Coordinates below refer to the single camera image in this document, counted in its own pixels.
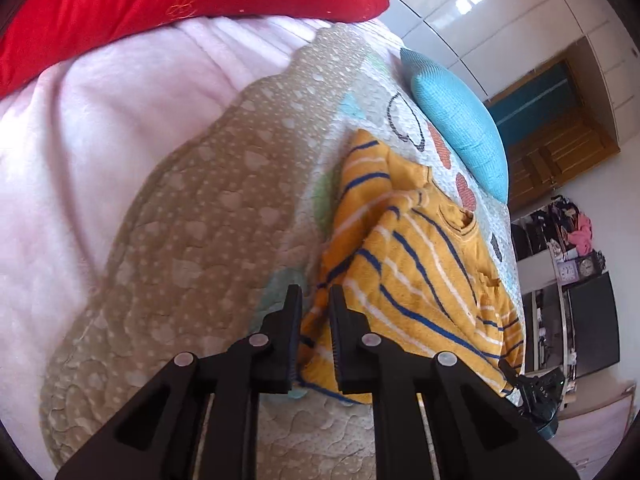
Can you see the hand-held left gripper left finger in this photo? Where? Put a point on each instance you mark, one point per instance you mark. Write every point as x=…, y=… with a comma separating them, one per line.
x=292, y=330

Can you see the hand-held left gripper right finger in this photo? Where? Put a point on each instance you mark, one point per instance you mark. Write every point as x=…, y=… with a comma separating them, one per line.
x=340, y=335

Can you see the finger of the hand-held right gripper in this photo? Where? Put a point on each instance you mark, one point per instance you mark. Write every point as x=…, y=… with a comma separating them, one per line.
x=511, y=376

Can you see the yellow striped knit sweater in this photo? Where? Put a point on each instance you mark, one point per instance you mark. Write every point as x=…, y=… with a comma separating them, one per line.
x=415, y=270

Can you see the light wooden dresser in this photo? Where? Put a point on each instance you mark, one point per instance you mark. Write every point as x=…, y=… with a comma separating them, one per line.
x=595, y=435

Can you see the black cabinet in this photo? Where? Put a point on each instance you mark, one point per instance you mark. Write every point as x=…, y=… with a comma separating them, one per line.
x=595, y=325

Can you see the purple square clock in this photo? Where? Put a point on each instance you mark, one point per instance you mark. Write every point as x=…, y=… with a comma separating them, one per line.
x=568, y=272

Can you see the dark table clock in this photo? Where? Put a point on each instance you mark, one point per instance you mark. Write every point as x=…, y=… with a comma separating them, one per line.
x=588, y=266

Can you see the cluttered storage shelf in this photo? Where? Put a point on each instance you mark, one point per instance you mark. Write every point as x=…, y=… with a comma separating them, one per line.
x=545, y=235

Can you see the quilted dotted bed cover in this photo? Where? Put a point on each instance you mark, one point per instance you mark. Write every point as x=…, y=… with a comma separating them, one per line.
x=200, y=210

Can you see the pink garment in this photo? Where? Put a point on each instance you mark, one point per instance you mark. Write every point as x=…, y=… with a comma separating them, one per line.
x=582, y=232

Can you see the wooden door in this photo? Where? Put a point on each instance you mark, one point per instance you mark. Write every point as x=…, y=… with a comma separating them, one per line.
x=560, y=155

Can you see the light blue pillow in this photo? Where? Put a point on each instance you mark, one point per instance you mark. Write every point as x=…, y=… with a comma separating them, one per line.
x=460, y=115

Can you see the teal glass door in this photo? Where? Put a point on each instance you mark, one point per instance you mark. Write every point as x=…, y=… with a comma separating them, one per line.
x=530, y=100

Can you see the red patterned pillow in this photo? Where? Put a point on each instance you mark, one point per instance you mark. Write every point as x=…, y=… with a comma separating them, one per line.
x=150, y=5

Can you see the white glossy wardrobe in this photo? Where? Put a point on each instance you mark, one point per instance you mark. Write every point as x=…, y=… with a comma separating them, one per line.
x=500, y=10

